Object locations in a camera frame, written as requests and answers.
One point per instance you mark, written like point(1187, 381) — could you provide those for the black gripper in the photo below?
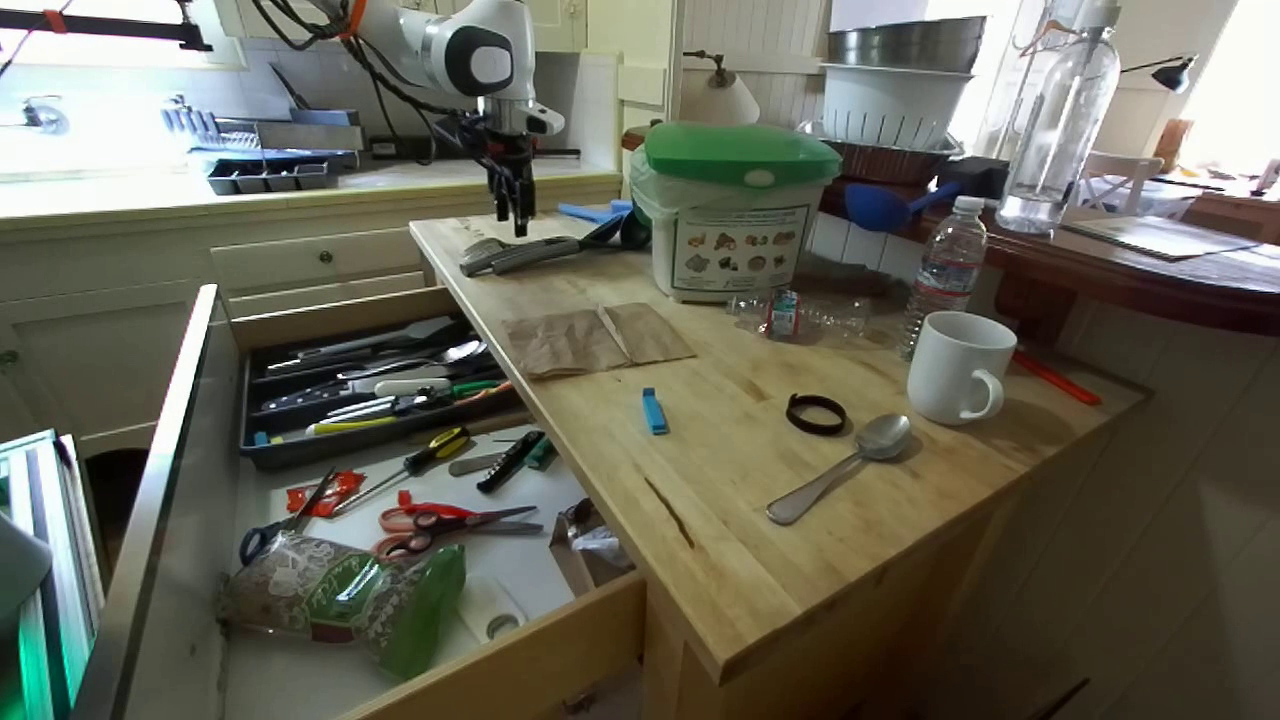
point(505, 155)

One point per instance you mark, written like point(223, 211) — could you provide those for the black mount arm orange joints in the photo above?
point(107, 24)

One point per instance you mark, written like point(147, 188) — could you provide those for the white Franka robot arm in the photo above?
point(481, 62)

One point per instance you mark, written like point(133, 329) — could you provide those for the open wooden drawer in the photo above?
point(173, 534)

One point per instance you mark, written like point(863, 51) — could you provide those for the blue cloth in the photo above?
point(593, 211)

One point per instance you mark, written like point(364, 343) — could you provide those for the brown square mat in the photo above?
point(560, 345)
point(652, 333)

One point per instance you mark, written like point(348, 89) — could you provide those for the white bin green lid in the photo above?
point(725, 226)

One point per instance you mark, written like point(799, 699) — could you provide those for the lamp with white shade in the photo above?
point(721, 96)

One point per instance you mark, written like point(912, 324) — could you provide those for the black compartment tray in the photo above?
point(275, 172)

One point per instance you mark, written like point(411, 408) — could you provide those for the small blue stick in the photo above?
point(652, 408)

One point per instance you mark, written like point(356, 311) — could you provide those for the yellow black screwdriver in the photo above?
point(432, 450)

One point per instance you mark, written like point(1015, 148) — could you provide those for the small glass jar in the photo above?
point(784, 319)

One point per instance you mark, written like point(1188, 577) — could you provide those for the silver foil packet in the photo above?
point(585, 544)

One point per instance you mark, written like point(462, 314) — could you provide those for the black cutlery tray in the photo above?
point(255, 440)

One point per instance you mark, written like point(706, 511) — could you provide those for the white tape roll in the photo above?
point(489, 611)

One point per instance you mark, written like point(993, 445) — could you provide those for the green printed plastic bag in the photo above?
point(401, 613)

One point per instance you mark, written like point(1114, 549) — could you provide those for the steel cooking pot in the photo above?
point(906, 46)

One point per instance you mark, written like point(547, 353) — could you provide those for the clear plastic water bottle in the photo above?
point(952, 263)

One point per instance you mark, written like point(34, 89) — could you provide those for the white mug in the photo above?
point(952, 367)

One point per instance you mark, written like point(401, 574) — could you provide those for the large clear glass bottle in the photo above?
point(1063, 121)

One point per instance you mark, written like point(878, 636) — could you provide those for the red marker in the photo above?
point(1057, 376)

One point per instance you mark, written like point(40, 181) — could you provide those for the dark wooden counter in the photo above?
point(1145, 274)

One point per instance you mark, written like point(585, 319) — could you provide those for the aluminium robot stand frame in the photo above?
point(40, 574)

